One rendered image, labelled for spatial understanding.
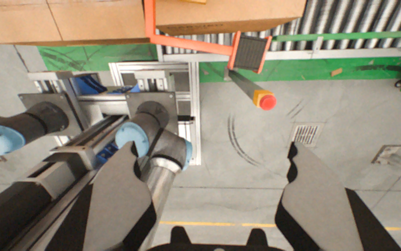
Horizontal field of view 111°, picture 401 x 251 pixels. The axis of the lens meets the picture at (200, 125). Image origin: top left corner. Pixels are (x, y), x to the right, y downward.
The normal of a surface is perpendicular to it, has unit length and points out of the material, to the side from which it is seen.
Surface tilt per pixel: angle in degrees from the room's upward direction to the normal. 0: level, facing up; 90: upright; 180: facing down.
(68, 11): 0
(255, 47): 0
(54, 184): 90
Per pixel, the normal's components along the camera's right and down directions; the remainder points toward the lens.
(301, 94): -0.04, 0.46
